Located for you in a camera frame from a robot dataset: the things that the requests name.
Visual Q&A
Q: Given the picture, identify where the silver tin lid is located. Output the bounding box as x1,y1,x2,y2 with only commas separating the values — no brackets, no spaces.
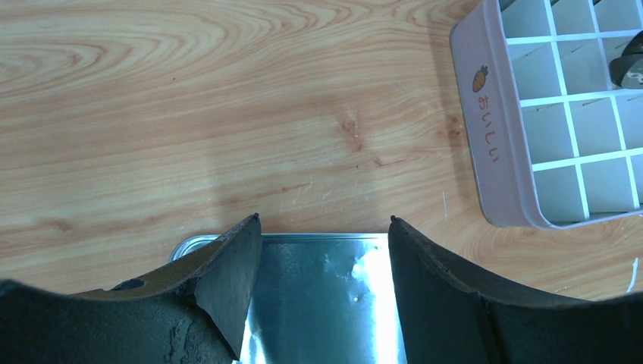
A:
169,233,408,364

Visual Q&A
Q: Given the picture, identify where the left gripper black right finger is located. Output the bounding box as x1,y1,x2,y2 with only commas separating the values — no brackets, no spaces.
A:
387,217,642,363

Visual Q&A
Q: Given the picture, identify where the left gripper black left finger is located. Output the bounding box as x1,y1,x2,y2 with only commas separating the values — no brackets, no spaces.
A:
1,214,262,363

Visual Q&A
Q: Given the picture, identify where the silver compartment tin box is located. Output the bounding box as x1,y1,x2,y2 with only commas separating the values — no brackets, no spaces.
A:
450,1,642,229

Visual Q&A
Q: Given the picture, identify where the brown chocolate piece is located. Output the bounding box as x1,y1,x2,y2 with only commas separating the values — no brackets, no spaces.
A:
609,31,642,89

